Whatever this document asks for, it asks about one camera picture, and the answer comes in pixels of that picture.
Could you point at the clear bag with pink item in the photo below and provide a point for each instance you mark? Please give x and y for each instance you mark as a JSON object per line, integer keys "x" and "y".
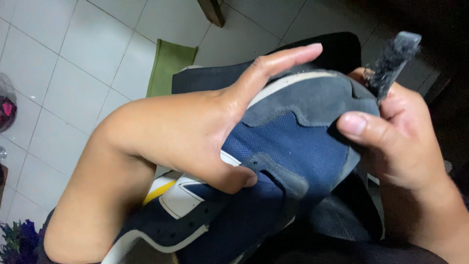
{"x": 6, "y": 110}

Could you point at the purple flower bunch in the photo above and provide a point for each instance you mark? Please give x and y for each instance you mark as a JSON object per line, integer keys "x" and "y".
{"x": 20, "y": 242}

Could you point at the person's right hand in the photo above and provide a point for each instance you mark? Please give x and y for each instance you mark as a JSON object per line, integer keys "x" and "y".
{"x": 406, "y": 146}

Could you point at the person's left hand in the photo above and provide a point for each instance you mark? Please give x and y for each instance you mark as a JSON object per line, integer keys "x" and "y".
{"x": 183, "y": 128}

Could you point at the green floor mat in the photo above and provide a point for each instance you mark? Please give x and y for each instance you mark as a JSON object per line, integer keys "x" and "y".
{"x": 168, "y": 68}

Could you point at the brown wooden furniture leg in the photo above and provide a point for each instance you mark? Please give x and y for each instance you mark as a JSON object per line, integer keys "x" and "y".
{"x": 212, "y": 11}

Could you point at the grey cleaning brush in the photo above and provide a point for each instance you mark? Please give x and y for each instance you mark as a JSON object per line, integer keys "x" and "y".
{"x": 392, "y": 60}

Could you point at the navy blue sneaker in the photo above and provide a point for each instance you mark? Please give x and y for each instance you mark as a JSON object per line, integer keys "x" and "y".
{"x": 289, "y": 146}

